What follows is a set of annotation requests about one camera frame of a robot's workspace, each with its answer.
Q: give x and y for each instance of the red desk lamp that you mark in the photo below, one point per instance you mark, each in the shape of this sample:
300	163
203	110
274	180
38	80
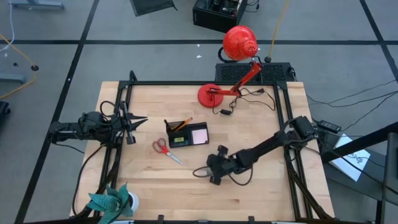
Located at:
239	42

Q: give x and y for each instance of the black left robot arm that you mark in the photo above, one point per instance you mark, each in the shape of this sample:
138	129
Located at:
71	129

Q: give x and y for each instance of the black metal rig frame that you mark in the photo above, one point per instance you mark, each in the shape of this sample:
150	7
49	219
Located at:
202	83

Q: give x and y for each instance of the black open computer tower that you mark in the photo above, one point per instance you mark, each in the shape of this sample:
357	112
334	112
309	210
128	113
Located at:
217	18

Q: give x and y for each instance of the white paper sheet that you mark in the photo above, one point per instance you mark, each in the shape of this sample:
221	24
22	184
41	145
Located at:
351	158

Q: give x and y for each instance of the pink sticky note pad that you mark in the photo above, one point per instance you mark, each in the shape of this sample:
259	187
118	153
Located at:
199	136

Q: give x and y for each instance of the black diagonal metal beam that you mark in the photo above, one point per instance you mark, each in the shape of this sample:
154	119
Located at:
357	146

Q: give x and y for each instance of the black ballpoint pen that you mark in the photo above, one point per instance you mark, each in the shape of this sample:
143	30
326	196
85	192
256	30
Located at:
167	125

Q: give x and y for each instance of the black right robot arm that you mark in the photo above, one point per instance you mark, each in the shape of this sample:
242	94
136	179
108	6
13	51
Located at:
264	146

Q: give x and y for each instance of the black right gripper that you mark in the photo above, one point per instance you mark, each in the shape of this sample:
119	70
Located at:
224	165

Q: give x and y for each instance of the grey desk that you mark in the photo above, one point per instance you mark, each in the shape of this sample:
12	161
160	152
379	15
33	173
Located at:
392	174

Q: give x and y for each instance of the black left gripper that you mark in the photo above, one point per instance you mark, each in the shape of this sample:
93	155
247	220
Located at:
124	124

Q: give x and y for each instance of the black mesh desk organizer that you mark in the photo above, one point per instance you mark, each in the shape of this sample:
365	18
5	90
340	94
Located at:
186	134

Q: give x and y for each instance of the black flat panel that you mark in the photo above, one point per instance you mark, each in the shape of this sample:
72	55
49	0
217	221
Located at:
152	6

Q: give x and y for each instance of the green plant in white pot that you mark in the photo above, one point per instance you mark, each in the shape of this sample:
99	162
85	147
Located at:
109	202

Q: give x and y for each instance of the black perforated computer case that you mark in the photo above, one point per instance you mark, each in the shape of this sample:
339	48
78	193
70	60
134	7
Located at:
230	73

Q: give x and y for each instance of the grey metal desk foot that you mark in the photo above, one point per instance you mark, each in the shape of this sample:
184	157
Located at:
12	78
37	4

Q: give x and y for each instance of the black power adapter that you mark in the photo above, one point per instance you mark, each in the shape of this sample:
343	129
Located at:
329	126

